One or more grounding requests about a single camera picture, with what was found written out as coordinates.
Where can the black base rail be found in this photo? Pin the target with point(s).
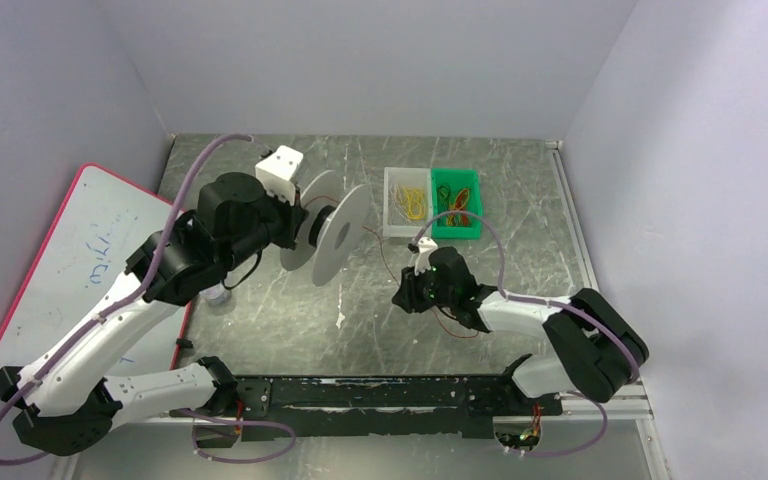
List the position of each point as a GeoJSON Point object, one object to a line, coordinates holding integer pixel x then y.
{"type": "Point", "coordinates": [315, 406]}

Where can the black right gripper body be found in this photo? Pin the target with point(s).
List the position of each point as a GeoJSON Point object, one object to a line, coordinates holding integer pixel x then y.
{"type": "Point", "coordinates": [414, 292]}

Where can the small grey round cap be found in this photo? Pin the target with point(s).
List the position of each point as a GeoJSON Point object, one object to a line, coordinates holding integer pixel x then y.
{"type": "Point", "coordinates": [216, 296]}

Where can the grey perforated cable spool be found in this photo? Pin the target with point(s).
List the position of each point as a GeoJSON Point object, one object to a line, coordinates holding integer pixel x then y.
{"type": "Point", "coordinates": [333, 229]}

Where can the clear white plastic bin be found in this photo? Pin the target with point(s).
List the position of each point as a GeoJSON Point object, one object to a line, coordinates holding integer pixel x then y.
{"type": "Point", "coordinates": [408, 202]}

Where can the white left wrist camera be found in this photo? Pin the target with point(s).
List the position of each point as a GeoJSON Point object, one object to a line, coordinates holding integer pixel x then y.
{"type": "Point", "coordinates": [279, 172]}

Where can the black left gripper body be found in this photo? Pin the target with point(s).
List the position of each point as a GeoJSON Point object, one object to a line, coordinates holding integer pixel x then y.
{"type": "Point", "coordinates": [297, 221]}

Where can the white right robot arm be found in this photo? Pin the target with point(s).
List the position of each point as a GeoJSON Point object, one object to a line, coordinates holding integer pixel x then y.
{"type": "Point", "coordinates": [591, 348]}

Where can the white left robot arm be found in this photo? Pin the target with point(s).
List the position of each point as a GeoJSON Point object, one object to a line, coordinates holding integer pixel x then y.
{"type": "Point", "coordinates": [67, 400]}

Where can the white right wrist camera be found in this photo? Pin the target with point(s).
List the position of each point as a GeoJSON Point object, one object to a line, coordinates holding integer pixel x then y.
{"type": "Point", "coordinates": [421, 251]}

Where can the green plastic bin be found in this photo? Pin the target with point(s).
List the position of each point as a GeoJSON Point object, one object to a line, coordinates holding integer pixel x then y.
{"type": "Point", "coordinates": [456, 191]}

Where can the pink framed whiteboard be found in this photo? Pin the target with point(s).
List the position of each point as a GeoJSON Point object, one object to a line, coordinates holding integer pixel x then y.
{"type": "Point", "coordinates": [102, 220]}

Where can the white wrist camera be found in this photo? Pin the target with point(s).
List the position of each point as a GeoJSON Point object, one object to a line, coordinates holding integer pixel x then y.
{"type": "Point", "coordinates": [279, 172]}
{"type": "Point", "coordinates": [421, 251]}

